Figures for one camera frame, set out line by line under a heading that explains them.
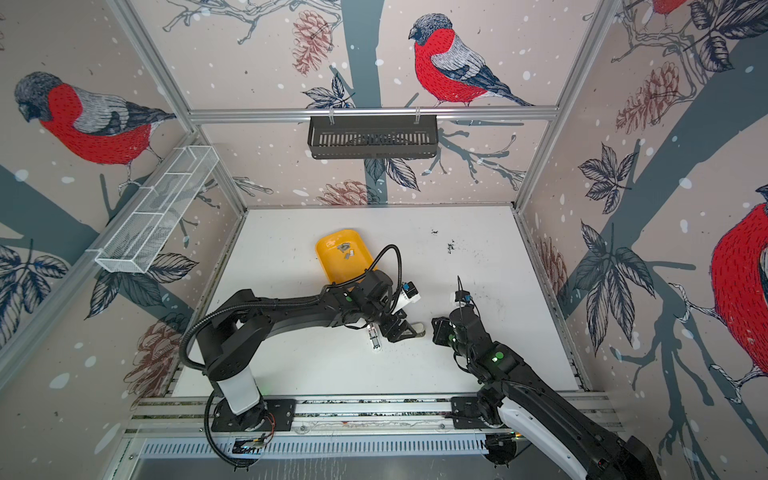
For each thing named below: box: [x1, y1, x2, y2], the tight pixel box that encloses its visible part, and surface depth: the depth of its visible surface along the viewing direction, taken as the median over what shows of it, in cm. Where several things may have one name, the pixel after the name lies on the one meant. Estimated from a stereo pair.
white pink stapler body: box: [367, 323, 381, 349], surface depth 87 cm
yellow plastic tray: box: [316, 229, 377, 284], surface depth 109 cm
